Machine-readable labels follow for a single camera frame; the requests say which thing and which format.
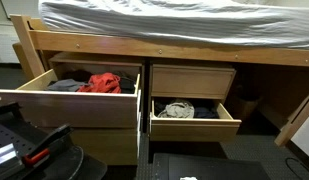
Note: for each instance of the closed wooden drawer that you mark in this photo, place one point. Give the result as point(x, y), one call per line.
point(190, 81)

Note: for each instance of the large open wooden drawer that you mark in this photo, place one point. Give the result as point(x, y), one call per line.
point(77, 110)

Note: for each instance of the white bed sheet mattress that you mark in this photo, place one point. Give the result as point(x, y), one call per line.
point(160, 20)

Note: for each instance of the small open wooden drawer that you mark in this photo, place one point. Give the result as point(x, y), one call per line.
point(194, 131)

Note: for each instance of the beige cloth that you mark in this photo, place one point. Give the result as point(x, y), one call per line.
point(177, 110)

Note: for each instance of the navy blue cloth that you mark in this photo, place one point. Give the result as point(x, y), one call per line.
point(205, 113)

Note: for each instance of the black cloth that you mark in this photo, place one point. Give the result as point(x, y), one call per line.
point(127, 86)

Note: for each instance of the black equipment with orange part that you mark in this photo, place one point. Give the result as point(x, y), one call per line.
point(60, 166)

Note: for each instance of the wooden bed frame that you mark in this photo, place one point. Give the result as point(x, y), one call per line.
point(127, 46)

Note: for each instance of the wooden dresser body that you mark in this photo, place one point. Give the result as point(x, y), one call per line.
point(104, 146)

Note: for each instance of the aluminium extrusion bar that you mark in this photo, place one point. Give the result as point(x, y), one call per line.
point(5, 160)

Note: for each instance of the red cloth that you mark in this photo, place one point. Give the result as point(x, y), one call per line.
point(102, 83)

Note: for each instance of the grey cloth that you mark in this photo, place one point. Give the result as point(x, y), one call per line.
point(65, 85)

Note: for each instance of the white cabinet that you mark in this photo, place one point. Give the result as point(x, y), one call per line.
point(4, 43)

